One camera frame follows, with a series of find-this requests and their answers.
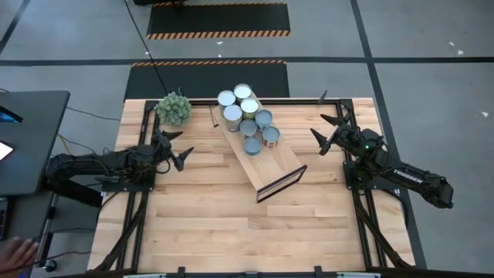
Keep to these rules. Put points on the teal label tin can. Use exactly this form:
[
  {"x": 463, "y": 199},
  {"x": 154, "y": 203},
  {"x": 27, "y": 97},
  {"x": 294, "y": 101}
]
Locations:
[{"x": 252, "y": 146}]

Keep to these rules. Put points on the black orange-striped floor mat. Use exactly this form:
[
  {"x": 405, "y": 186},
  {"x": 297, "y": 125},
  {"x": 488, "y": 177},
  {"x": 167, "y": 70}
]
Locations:
[
  {"x": 218, "y": 17},
  {"x": 185, "y": 81}
]

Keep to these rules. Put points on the white blue label tin can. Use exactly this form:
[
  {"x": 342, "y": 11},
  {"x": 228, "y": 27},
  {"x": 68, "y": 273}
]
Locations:
[{"x": 263, "y": 117}]

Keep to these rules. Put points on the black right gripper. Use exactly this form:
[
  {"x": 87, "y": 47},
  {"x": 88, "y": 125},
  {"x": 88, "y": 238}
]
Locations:
[{"x": 345, "y": 135}]

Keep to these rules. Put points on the peaches label tin can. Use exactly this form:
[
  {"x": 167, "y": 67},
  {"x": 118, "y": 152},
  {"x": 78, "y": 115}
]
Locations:
[{"x": 233, "y": 114}]

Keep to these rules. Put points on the wooden shelf black metal frame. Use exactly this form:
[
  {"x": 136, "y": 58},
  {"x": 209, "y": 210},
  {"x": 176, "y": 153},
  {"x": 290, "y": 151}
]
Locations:
[{"x": 270, "y": 170}]

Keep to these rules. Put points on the blue lit screen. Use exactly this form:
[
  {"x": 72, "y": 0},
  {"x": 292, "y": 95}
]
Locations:
[{"x": 7, "y": 116}]

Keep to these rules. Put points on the silver-lidded tin can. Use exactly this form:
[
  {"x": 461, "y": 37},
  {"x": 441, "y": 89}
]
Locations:
[
  {"x": 271, "y": 135},
  {"x": 248, "y": 127}
]

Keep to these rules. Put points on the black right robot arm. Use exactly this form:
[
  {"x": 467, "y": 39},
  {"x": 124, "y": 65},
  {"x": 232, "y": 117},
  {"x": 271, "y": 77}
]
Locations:
[{"x": 413, "y": 177}]

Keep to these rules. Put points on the carrots label tin can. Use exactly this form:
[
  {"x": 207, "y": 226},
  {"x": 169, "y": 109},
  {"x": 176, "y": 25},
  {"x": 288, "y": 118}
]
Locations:
[{"x": 226, "y": 98}]

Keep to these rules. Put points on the green orange label tin can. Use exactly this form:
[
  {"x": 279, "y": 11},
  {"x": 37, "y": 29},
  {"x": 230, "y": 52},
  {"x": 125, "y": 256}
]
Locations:
[{"x": 249, "y": 107}]

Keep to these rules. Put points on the person's hand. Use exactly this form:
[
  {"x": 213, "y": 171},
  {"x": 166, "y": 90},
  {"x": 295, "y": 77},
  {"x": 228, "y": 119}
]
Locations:
[{"x": 15, "y": 256}]

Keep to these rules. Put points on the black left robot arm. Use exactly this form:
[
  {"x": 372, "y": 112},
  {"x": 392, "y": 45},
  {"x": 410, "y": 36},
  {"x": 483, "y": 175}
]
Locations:
[{"x": 88, "y": 162}]

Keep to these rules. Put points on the white lit screen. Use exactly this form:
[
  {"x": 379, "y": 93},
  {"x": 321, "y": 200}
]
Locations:
[{"x": 4, "y": 150}]

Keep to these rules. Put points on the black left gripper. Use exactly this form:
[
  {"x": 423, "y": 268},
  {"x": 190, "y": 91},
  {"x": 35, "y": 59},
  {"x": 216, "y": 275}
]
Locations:
[{"x": 163, "y": 148}]

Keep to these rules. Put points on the black desk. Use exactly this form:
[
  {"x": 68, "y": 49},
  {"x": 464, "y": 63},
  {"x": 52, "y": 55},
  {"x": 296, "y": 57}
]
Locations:
[{"x": 34, "y": 143}]

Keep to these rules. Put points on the yellow-green label tin can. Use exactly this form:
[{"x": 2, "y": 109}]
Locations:
[{"x": 242, "y": 92}]

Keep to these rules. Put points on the black desk caster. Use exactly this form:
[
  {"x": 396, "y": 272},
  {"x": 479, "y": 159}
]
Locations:
[{"x": 50, "y": 265}]

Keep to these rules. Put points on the green succulent in pot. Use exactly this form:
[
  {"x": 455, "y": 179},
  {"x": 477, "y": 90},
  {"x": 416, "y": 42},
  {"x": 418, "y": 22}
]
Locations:
[{"x": 173, "y": 109}]

